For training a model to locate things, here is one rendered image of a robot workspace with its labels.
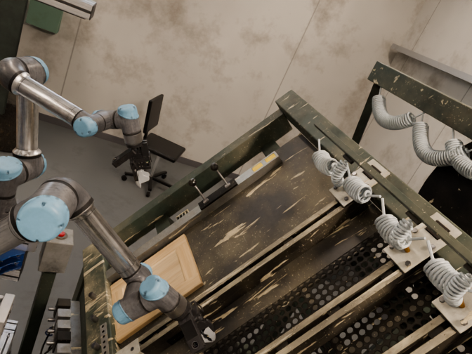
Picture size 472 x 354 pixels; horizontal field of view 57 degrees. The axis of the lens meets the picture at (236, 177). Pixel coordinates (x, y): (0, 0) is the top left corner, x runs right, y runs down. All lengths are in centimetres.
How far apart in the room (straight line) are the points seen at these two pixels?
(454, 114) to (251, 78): 377
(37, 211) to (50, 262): 105
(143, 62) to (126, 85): 34
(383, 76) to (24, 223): 172
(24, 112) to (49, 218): 88
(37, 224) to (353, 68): 501
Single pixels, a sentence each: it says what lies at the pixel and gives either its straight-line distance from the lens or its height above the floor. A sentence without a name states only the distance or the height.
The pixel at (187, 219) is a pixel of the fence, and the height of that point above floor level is 128.
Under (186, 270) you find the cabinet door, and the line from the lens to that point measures 182.
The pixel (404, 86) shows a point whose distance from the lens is 218.
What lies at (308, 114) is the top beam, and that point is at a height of 189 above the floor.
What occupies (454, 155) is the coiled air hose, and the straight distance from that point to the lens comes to 187.
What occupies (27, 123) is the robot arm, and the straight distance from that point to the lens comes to 204.
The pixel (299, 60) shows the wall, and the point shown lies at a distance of 555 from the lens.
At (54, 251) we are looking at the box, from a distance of 221.
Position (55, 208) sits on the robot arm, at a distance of 121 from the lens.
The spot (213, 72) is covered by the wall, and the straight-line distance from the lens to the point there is 536.
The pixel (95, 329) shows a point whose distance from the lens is 195.
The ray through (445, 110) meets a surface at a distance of 199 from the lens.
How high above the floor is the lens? 225
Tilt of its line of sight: 22 degrees down
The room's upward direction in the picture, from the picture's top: 25 degrees clockwise
